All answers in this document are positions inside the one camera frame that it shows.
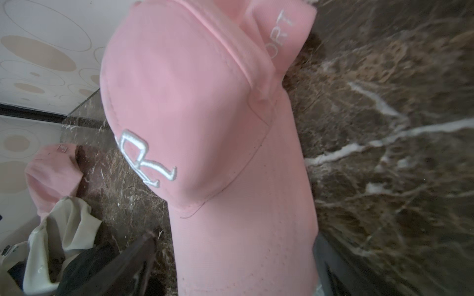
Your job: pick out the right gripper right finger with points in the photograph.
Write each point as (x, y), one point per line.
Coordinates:
(342, 273)

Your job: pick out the black cap front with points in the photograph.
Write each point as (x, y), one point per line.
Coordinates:
(84, 266)

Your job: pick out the white cap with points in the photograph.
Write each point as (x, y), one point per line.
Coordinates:
(35, 266)

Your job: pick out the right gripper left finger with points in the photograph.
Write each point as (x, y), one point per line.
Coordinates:
(127, 275)

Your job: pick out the pink baseball cap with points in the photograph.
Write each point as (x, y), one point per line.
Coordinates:
(52, 175)
(193, 93)

